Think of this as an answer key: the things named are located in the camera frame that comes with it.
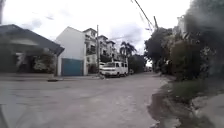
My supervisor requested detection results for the dark tall tree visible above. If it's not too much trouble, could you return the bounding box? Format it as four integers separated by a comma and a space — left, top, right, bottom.
183, 0, 224, 83

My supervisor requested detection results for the white building with blue gate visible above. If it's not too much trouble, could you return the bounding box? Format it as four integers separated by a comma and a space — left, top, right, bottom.
54, 26, 88, 77

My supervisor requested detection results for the round green bush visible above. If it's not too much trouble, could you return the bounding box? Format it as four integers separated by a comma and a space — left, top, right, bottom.
169, 39, 202, 82

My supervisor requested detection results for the pale building behind bushes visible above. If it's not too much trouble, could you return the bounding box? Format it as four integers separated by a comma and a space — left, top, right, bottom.
172, 15, 187, 38

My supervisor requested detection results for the white van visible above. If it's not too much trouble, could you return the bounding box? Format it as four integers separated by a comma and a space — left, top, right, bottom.
100, 61, 129, 79

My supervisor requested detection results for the leaning utility pole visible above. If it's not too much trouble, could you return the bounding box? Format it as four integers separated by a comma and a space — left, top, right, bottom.
152, 15, 160, 31

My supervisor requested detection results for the dark hedge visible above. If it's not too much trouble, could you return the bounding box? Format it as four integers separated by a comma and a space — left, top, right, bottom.
128, 54, 148, 74

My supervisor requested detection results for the house with dark roof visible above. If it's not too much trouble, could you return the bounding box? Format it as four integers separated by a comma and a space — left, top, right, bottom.
0, 23, 66, 75

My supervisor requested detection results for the palm tree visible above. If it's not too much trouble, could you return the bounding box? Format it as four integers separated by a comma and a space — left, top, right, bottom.
119, 40, 138, 64

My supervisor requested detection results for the grey pavement strip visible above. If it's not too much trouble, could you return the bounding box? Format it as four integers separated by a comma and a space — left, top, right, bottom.
0, 73, 103, 83

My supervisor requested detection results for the grey concrete road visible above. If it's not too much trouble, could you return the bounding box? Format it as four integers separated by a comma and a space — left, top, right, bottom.
0, 71, 171, 128

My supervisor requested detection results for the dirt and grass verge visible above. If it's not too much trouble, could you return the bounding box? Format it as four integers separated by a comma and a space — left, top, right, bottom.
148, 73, 224, 128

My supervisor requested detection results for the large green tree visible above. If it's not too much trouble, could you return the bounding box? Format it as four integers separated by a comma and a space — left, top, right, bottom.
143, 27, 174, 74

